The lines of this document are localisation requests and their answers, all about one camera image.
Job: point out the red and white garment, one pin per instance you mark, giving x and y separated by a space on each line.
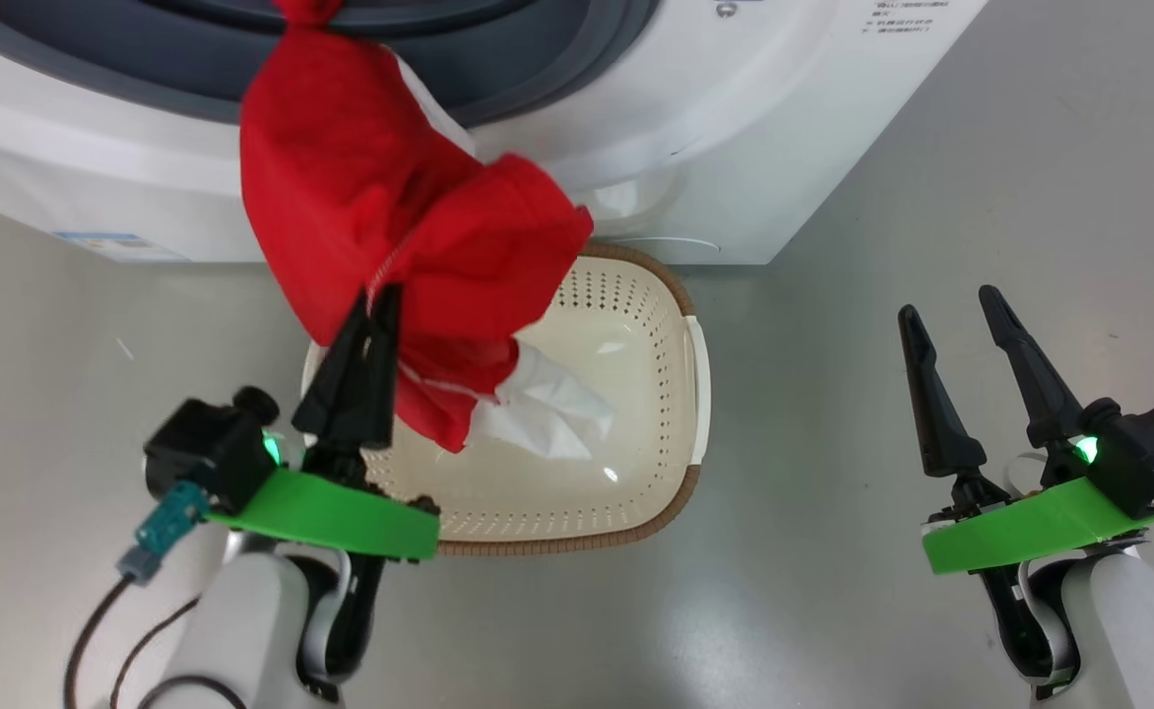
360 167

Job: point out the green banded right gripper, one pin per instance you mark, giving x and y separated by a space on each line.
1030 522

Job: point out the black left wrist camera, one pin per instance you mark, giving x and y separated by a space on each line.
208 443

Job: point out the cream plastic laundry basket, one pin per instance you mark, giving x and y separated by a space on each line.
626 394

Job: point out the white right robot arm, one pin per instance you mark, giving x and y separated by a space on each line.
1138 640

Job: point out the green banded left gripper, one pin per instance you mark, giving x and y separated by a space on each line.
341 517

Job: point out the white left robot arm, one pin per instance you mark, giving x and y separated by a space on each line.
232 630

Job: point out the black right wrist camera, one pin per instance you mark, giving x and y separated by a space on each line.
1143 453

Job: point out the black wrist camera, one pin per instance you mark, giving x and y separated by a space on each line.
208 443
1143 453

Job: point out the white front-load washing machine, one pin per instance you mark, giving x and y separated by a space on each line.
735 118

